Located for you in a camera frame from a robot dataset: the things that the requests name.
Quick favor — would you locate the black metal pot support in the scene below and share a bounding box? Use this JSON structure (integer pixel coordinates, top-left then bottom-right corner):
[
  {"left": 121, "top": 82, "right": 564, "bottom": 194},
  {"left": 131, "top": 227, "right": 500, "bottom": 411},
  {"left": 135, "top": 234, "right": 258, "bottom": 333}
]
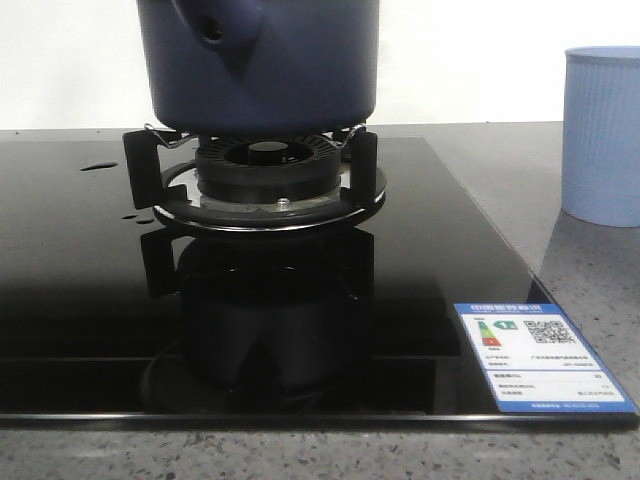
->
[{"left": 123, "top": 125, "right": 386, "bottom": 233}]

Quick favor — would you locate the blue energy rating sticker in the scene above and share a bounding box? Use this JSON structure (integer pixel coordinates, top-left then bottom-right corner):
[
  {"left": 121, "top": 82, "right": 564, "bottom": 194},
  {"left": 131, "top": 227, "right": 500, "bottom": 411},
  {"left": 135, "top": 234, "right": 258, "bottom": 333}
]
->
[{"left": 454, "top": 303, "right": 638, "bottom": 414}]

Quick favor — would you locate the light blue ribbed cup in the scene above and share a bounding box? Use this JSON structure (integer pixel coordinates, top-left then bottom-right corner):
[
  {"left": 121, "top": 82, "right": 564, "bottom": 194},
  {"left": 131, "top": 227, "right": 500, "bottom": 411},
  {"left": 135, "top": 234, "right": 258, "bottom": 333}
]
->
[{"left": 561, "top": 46, "right": 639, "bottom": 227}]

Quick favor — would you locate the black round gas burner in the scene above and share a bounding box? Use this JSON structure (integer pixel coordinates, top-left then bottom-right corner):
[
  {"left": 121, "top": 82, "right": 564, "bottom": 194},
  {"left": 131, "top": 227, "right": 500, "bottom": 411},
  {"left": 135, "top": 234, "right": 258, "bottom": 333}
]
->
[{"left": 195, "top": 135, "right": 341, "bottom": 203}]

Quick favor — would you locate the black glass gas stove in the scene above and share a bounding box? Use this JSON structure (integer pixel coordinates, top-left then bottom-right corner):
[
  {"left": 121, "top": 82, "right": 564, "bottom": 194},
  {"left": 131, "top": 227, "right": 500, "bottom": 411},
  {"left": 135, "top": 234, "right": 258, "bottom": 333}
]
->
[{"left": 1, "top": 138, "right": 639, "bottom": 431}]

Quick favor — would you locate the dark blue cooking pot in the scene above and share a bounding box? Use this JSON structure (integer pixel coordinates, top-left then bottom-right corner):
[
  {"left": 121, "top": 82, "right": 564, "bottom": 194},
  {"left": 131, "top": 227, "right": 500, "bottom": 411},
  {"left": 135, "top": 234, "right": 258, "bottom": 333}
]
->
[{"left": 136, "top": 1, "right": 379, "bottom": 136}]

